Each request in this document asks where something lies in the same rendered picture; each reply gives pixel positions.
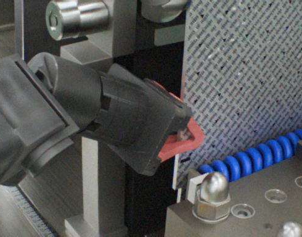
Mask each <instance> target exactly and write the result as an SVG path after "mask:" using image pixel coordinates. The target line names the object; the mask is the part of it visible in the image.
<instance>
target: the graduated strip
mask: <svg viewBox="0 0 302 237"><path fill-rule="evenodd" d="M4 189H6V191H7V192H8V193H9V195H10V197H11V198H12V199H13V201H14V202H15V203H16V205H17V206H18V207H19V209H20V210H21V211H22V213H23V214H24V215H25V217H26V218H27V219H28V221H29V222H30V223H31V225H32V226H33V228H34V229H35V230H36V231H37V232H38V234H39V235H40V237H61V236H60V235H59V234H58V232H57V231H56V230H55V229H54V228H53V226H52V225H51V224H50V223H49V222H48V220H47V219H46V218H45V216H44V215H43V214H42V213H41V211H40V210H39V209H38V208H37V207H36V205H35V204H34V203H33V201H32V200H31V199H30V198H29V196H28V195H27V193H25V191H24V190H23V189H22V187H21V186H20V184H18V185H16V186H11V187H6V186H4Z"/></svg>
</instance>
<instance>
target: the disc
mask: <svg viewBox="0 0 302 237"><path fill-rule="evenodd" d="M191 2H192V0H170V1H169V2H168V3H166V4H164V5H162V6H148V5H146V4H145V3H143V2H142V1H140V0H137V7H136V12H137V13H139V14H140V15H141V16H143V17H145V18H146V19H147V20H151V21H153V22H163V23H164V22H169V21H171V20H174V19H176V18H178V17H179V16H181V14H183V13H184V12H185V11H186V9H187V8H188V7H189V4H190V3H191Z"/></svg>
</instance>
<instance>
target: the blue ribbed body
mask: <svg viewBox="0 0 302 237"><path fill-rule="evenodd" d="M299 140H302V128H300V129H297V130H295V132H289V133H287V134H286V135H285V136H278V137H277V139H276V140H274V139H271V140H268V141H267V143H266V144H263V143H262V144H258V145H257V146H256V148H248V149H246V151H245V153H244V152H242V151H240V152H238V153H236V154H235V155H234V157H232V156H226V157H225V158H224V159H223V160H222V161H220V160H215V161H213V162H212V164H211V166H209V165H202V166H201V167H200V168H199V170H198V173H200V174H201V175H204V174H206V173H211V172H220V173H223V174H224V175H225V176H226V178H227V179H228V182H229V183H230V182H232V181H234V180H238V179H240V178H242V177H244V176H247V175H249V174H252V173H255V172H257V171H258V170H261V169H263V168H266V167H269V166H270V165H273V164H276V163H278V162H281V161H282V160H285V159H288V158H290V157H292V156H294V155H295V149H296V145H297V141H299Z"/></svg>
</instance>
